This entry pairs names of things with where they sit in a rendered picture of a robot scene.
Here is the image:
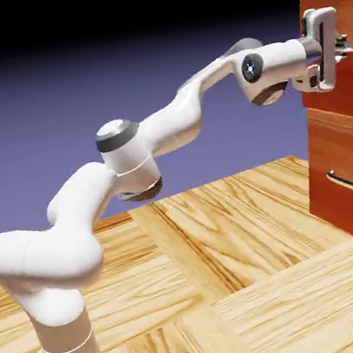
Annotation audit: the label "wooden drawer front with gripped handle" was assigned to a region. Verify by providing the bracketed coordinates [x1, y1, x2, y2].
[285, 0, 353, 132]

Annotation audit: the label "wooden drawer front with free handle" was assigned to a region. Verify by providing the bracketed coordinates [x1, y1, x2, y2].
[293, 101, 353, 267]

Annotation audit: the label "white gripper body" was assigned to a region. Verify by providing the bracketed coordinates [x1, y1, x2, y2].
[298, 4, 351, 94]

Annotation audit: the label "reddish brown wooden cabinet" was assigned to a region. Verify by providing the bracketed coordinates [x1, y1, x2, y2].
[275, 0, 353, 268]

